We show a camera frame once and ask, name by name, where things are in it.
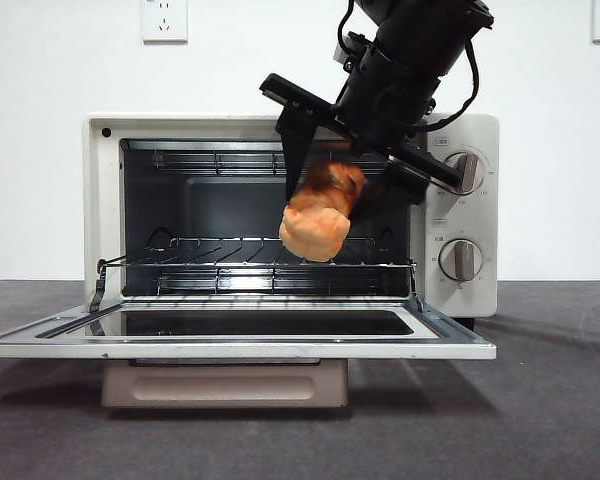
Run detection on golden brown bread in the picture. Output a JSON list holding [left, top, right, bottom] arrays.
[[278, 162, 369, 262]]

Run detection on glass oven door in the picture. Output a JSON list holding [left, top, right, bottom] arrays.
[[0, 294, 498, 409]]

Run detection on cream white Toshiba toaster oven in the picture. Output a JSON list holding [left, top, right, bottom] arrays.
[[82, 112, 500, 332]]

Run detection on cream temperature knob, beige grip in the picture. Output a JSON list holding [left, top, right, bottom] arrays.
[[442, 152, 485, 196]]

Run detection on cream timer knob, beige grip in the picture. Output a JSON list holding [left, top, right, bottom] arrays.
[[438, 238, 484, 282]]

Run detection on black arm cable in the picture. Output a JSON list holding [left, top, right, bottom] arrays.
[[336, 0, 357, 51], [419, 38, 482, 134]]

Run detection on metal wire oven rack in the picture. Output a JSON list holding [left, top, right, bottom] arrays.
[[99, 237, 414, 272]]

